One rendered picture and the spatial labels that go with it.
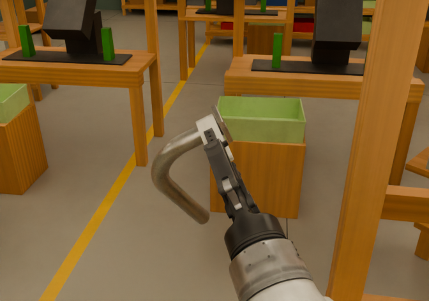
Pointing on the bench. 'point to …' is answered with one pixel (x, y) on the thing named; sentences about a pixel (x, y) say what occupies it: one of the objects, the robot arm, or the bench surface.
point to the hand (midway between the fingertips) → (214, 140)
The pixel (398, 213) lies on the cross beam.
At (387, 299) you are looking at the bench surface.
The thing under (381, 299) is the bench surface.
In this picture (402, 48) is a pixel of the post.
